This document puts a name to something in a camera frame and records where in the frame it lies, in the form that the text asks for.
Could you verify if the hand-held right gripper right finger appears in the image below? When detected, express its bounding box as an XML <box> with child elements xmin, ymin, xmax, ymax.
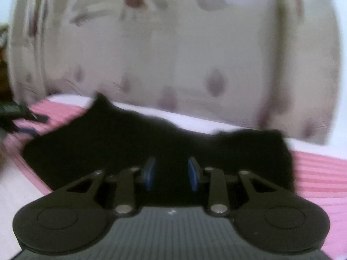
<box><xmin>187</xmin><ymin>156</ymin><xmax>291</xmax><ymax>218</ymax></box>

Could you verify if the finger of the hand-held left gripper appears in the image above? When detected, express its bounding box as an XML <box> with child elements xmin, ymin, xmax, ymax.
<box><xmin>23</xmin><ymin>108</ymin><xmax>50</xmax><ymax>123</ymax></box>
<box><xmin>10</xmin><ymin>124</ymin><xmax>39</xmax><ymax>136</ymax></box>

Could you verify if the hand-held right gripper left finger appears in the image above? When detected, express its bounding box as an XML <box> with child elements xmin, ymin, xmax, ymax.
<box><xmin>54</xmin><ymin>156</ymin><xmax>157</xmax><ymax>218</ymax></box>

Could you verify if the black sweater with rose print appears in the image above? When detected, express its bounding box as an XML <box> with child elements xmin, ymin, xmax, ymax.
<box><xmin>22</xmin><ymin>91</ymin><xmax>296</xmax><ymax>209</ymax></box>

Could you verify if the brown wooden furniture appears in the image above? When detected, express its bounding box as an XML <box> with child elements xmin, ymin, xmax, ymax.
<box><xmin>0</xmin><ymin>24</ymin><xmax>13</xmax><ymax>102</ymax></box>

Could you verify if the beige leaf print curtain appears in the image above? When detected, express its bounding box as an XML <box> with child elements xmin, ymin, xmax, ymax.
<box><xmin>8</xmin><ymin>0</ymin><xmax>342</xmax><ymax>146</ymax></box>

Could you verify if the pink striped blanket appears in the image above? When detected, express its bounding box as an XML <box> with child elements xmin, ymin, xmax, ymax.
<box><xmin>0</xmin><ymin>93</ymin><xmax>347</xmax><ymax>260</ymax></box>

